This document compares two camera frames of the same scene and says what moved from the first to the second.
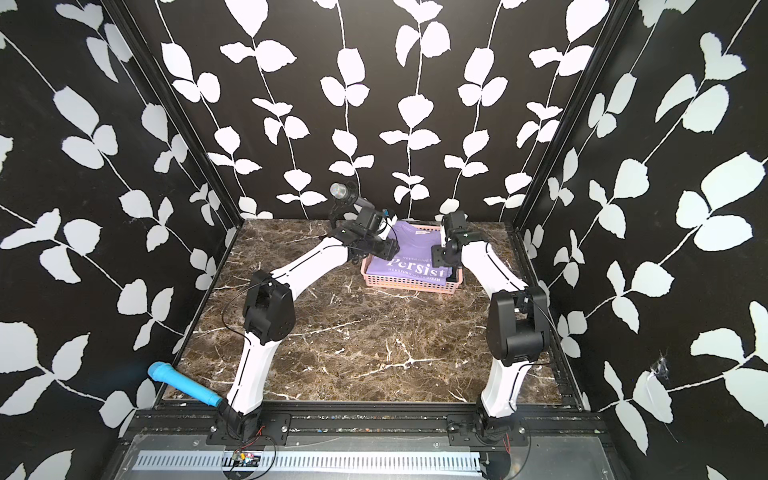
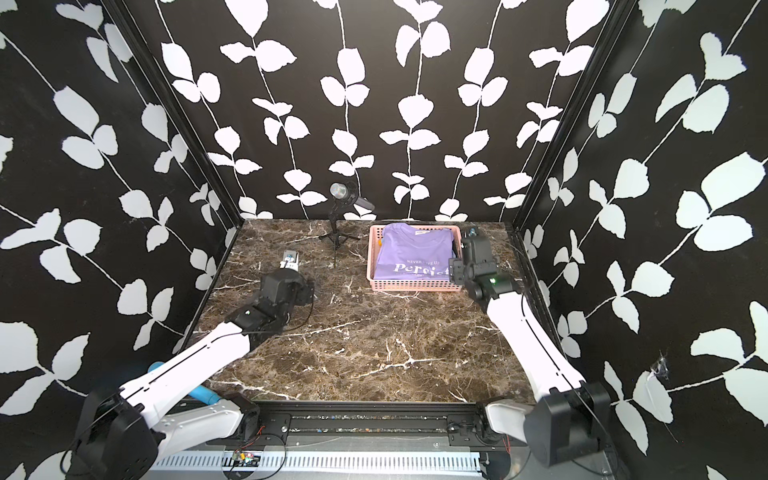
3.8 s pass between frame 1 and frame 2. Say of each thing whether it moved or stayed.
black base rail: stayed
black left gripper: moved
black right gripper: moved
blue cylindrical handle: stayed
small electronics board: stayed
